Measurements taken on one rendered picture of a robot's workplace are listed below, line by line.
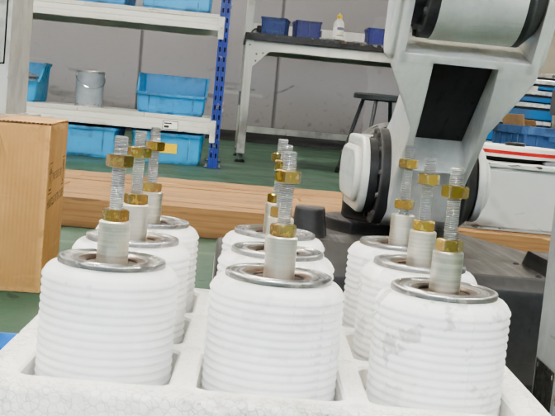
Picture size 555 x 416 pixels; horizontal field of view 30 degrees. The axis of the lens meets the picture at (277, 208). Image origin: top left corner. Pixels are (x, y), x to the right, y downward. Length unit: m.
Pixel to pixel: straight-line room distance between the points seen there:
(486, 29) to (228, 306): 0.67
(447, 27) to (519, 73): 0.12
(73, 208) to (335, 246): 1.56
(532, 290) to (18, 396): 0.76
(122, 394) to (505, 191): 2.29
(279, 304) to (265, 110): 8.47
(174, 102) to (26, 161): 3.63
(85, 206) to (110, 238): 2.02
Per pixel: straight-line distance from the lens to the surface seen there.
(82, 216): 2.75
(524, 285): 1.30
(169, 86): 5.92
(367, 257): 0.94
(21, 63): 3.07
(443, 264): 0.73
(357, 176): 1.50
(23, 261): 1.87
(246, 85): 6.12
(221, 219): 2.73
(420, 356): 0.71
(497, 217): 2.90
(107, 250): 0.73
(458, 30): 1.28
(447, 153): 1.46
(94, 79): 5.58
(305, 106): 9.16
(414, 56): 1.30
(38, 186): 1.85
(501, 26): 1.28
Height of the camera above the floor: 0.37
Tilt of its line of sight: 6 degrees down
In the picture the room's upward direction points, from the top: 5 degrees clockwise
